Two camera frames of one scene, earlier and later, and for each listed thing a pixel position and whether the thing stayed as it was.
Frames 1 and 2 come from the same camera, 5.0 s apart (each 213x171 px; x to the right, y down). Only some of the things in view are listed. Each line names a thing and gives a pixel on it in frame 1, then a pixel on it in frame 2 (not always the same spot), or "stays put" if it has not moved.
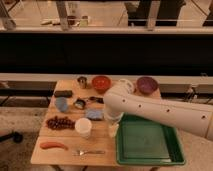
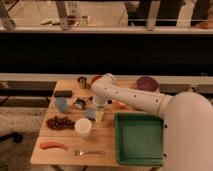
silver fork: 82,152 stays put
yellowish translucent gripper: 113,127 to 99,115
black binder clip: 79,103 stays put
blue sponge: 95,114 stays put
